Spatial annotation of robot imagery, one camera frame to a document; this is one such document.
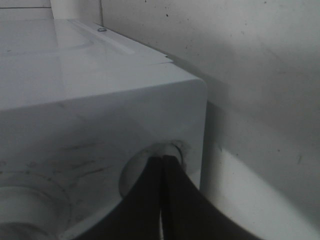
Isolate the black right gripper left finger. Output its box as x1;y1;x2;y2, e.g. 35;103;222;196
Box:
76;157;163;240

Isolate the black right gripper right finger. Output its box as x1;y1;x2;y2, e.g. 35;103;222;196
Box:
162;155;257;240

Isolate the round door release button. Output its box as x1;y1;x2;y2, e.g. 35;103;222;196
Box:
118;140;191;198

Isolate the white dial knob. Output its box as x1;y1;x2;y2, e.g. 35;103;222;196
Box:
0;171;72;236

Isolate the white microwave oven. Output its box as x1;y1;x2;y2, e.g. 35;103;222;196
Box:
0;19;207;240

